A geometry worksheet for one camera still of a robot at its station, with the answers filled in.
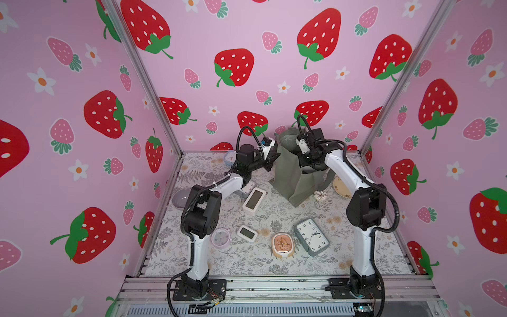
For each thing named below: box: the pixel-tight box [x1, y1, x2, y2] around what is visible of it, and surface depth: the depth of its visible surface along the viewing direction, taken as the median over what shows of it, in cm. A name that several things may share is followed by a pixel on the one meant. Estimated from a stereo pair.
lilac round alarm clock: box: [210, 227, 232, 249], surface depth 86 cm
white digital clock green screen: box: [242, 187, 267, 213], surface depth 97 cm
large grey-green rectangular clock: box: [293, 218, 330, 257], surface depth 86 cm
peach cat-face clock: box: [271, 231, 295, 259], surface depth 84 cm
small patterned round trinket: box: [312, 190, 328, 203], surface depth 100 cm
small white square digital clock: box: [236, 225, 258, 243], surface depth 88 cm
